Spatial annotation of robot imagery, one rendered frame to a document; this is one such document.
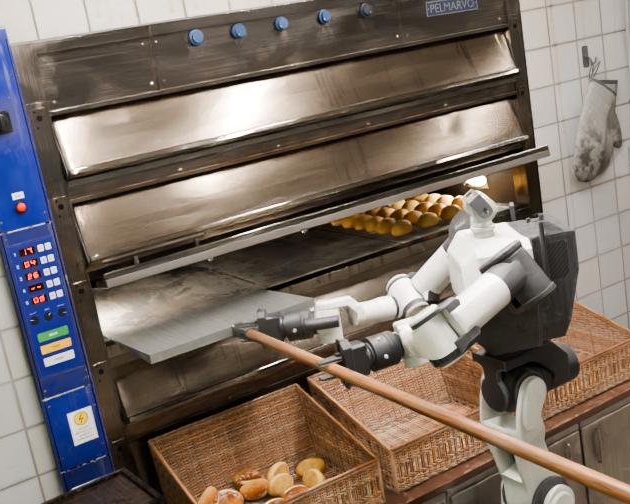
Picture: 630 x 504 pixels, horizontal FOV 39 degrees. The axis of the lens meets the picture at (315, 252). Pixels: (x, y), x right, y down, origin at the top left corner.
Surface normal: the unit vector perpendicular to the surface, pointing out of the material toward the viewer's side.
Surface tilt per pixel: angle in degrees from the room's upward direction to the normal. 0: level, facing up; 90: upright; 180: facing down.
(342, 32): 90
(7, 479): 90
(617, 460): 91
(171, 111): 70
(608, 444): 90
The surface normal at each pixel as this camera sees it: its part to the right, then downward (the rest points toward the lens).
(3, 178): 0.52, 0.11
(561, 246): 0.06, 0.23
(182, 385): 0.43, -0.22
